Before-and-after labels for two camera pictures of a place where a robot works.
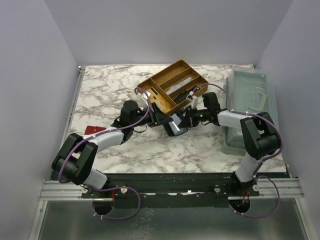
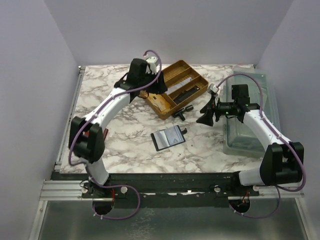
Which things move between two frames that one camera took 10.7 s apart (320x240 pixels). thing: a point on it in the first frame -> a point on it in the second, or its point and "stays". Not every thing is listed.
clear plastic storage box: x=250 y=91 stays
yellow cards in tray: x=160 y=101 stays
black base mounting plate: x=173 y=190 stays
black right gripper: x=189 y=119 -> x=215 y=110
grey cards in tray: x=175 y=87 stays
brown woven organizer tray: x=169 y=88 stays
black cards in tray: x=182 y=97 stays
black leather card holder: x=166 y=119 -> x=167 y=138
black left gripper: x=155 y=117 -> x=161 y=83
